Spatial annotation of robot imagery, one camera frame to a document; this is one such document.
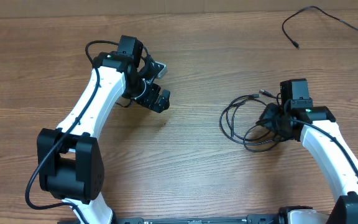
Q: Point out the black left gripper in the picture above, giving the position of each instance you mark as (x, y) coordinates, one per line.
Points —
(149, 101)

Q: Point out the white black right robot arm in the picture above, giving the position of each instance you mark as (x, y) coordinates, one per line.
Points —
(315, 127)

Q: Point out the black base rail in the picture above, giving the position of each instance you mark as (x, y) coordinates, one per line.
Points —
(191, 220)

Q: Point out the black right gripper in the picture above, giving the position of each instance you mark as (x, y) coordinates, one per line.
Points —
(266, 120)

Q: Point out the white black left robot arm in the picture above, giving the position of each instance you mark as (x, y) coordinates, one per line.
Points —
(70, 169)

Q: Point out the cardboard wall panel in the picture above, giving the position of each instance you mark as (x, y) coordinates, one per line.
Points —
(65, 8)

